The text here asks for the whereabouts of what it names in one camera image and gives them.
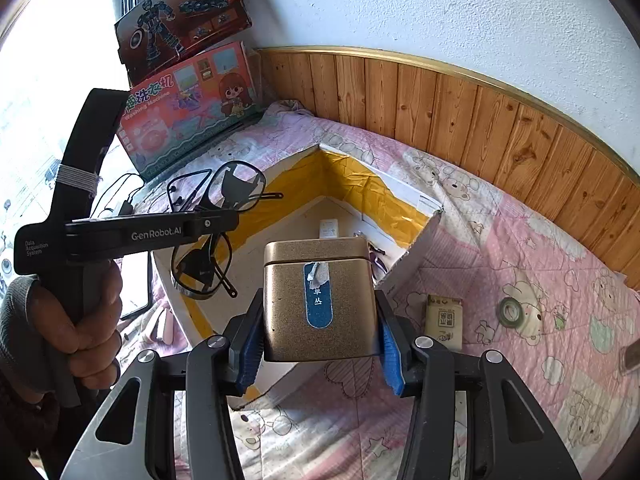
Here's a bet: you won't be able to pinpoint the gold square tin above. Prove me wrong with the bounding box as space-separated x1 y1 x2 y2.
262 239 382 363

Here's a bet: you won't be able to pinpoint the black cable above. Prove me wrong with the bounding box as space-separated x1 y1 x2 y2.
92 172 147 222

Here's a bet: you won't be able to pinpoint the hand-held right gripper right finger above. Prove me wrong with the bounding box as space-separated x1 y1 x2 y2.
374 290 583 480

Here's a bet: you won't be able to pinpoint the person's left hand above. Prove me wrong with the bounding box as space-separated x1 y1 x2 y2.
37 262 124 392

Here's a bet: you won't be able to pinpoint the pink toy box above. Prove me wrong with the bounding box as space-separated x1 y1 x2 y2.
118 41 263 181

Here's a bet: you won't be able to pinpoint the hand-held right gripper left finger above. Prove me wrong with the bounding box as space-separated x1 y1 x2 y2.
92 287 266 480

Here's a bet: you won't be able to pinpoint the green tape roll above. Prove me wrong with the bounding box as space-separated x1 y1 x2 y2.
497 296 526 324

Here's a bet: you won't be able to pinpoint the dark robot toy box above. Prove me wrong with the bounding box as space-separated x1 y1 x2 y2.
114 0 252 86

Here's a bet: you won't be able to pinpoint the glass jar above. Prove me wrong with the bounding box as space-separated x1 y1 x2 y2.
617 337 640 378

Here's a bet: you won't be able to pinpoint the beige paper packet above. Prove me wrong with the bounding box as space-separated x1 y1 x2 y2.
424 294 463 356

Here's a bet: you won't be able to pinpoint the white cardboard box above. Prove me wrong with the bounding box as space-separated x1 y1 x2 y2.
150 142 445 408

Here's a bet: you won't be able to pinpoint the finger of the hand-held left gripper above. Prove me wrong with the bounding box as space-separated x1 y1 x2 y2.
189 209 240 247

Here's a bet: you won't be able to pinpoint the black-framed eyeglasses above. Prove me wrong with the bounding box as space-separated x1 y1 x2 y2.
167 160 284 302

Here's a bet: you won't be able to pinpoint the pink printed blanket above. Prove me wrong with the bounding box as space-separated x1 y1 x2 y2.
100 100 640 480

